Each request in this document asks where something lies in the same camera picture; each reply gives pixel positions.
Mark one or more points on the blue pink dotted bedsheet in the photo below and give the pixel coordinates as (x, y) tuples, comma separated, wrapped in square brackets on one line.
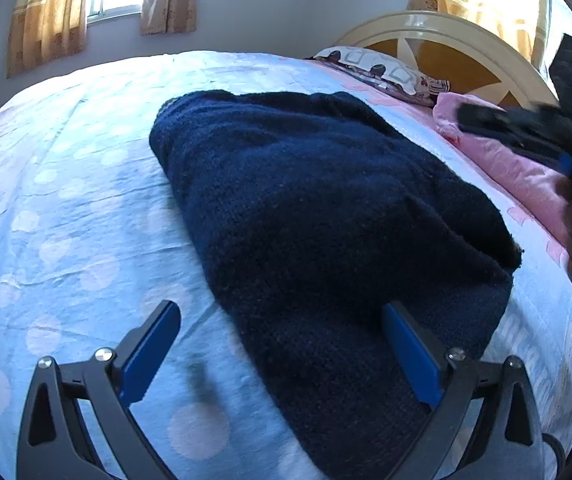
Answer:
[(65, 185)]

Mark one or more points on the pink quilt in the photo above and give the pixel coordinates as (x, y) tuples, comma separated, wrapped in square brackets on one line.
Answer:
[(511, 165)]

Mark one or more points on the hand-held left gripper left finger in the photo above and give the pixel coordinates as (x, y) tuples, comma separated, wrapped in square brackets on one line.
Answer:
[(150, 355)]

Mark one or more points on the navy striped knit sweater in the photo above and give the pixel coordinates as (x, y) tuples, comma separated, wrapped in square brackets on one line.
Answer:
[(316, 210)]

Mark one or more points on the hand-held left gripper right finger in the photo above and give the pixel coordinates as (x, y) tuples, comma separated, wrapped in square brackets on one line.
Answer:
[(416, 355)]

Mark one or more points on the cream and wood headboard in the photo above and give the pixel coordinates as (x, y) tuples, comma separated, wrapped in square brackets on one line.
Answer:
[(466, 55)]

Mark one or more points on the patterned pillow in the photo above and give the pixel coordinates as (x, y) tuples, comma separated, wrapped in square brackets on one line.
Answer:
[(381, 67)]

